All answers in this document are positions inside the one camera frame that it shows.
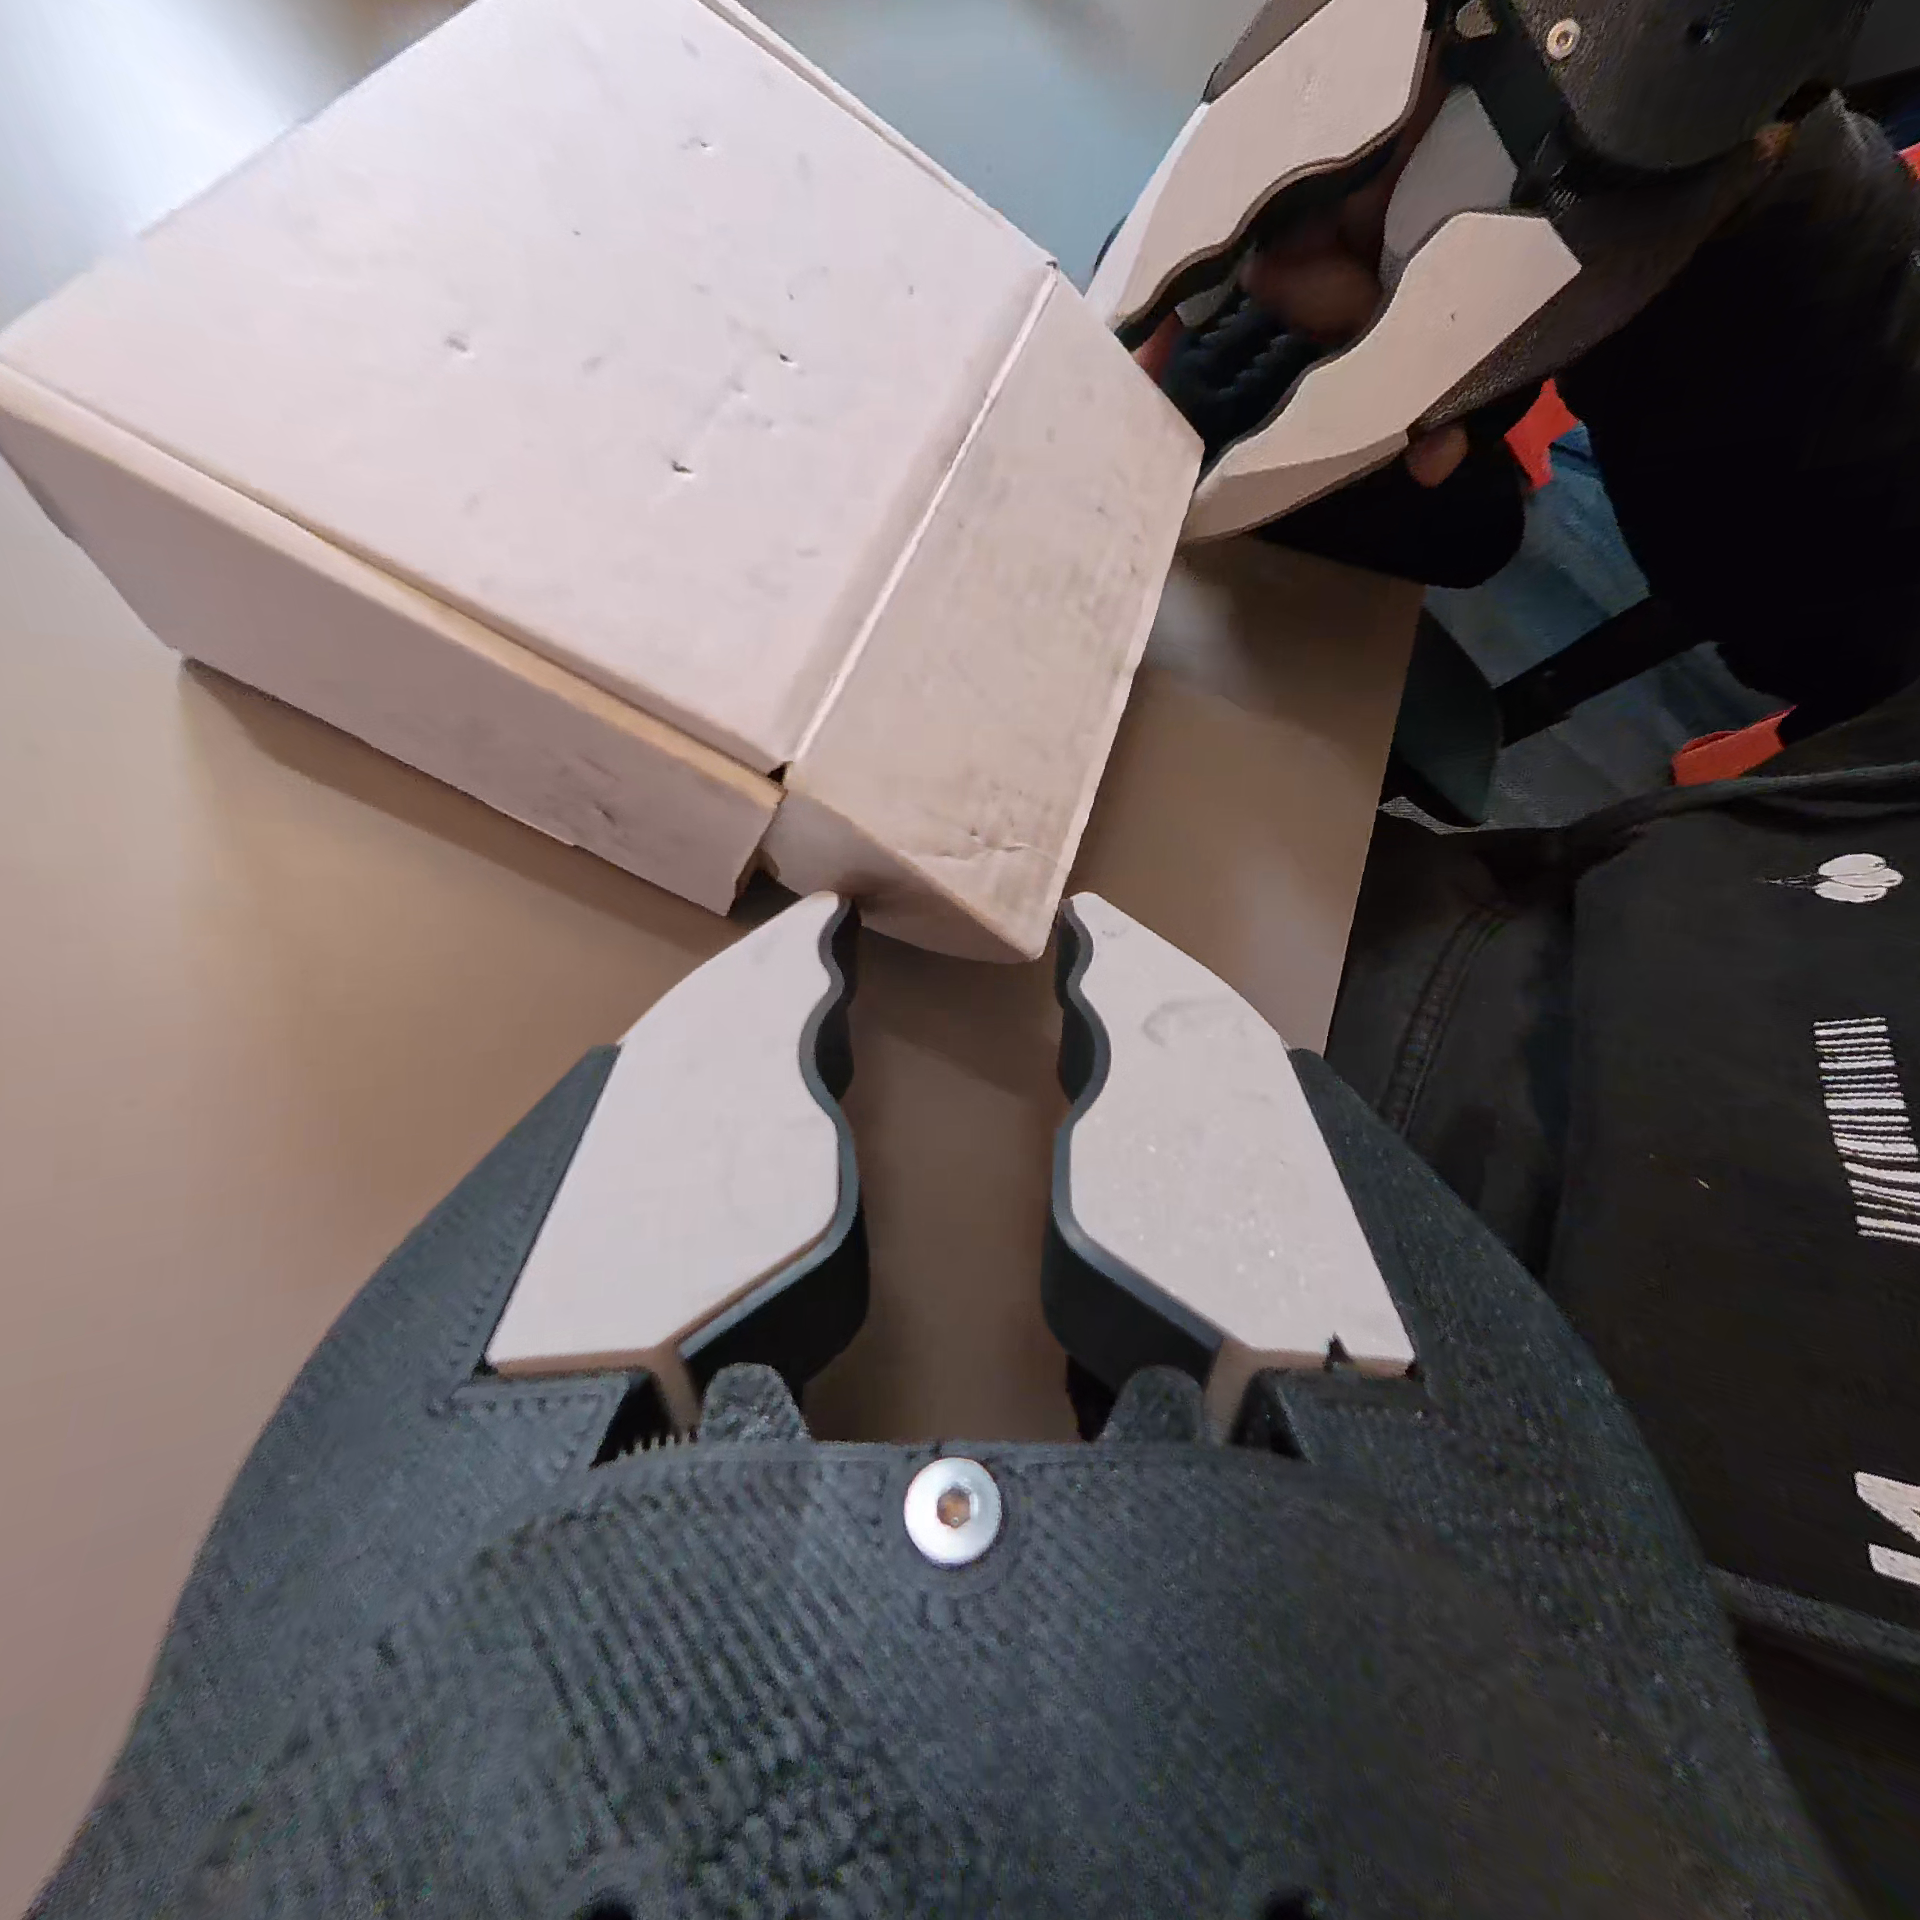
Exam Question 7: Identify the white cardboard box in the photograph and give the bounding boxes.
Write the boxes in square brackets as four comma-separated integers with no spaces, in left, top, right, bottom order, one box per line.
[0,0,1207,964]

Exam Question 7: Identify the orange clip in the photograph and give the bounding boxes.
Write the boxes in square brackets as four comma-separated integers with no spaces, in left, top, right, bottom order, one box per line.
[1670,708,1796,791]
[1503,376,1579,495]

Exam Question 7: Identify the person's right hand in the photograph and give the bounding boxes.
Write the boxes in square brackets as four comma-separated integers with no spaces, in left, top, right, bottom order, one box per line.
[1245,414,1529,588]

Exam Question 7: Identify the light grey desk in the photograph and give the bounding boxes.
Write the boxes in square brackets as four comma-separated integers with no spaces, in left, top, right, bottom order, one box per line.
[0,0,1425,1920]

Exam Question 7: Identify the blue jeans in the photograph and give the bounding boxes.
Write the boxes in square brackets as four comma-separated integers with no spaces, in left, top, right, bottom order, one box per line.
[1418,459,1799,829]

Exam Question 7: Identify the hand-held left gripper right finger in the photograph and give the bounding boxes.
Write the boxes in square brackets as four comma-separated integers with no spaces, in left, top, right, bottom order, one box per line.
[1039,890,1418,1446]

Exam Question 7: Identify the person's right forearm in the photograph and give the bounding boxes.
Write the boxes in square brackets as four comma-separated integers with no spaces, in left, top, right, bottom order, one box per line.
[1513,96,1920,722]

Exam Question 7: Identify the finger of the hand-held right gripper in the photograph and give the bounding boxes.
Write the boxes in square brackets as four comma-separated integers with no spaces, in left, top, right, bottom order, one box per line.
[1178,208,1589,542]
[1083,0,1438,356]

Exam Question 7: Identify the black printed hoodie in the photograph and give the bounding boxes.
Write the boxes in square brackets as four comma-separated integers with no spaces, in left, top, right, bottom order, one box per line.
[1326,689,1920,1920]

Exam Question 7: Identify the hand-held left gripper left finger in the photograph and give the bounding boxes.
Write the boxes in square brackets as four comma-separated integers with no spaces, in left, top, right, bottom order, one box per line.
[481,890,872,1440]

